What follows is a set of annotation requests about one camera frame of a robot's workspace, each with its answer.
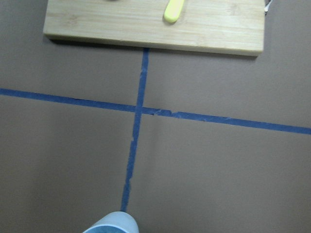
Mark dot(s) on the light blue plastic cup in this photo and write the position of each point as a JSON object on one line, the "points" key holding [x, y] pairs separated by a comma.
{"points": [[115, 222]]}

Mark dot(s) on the yellow plastic knife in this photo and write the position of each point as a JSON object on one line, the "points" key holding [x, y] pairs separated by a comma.
{"points": [[173, 10]]}

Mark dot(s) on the wooden cutting board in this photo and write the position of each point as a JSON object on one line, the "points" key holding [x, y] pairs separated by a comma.
{"points": [[215, 26]]}

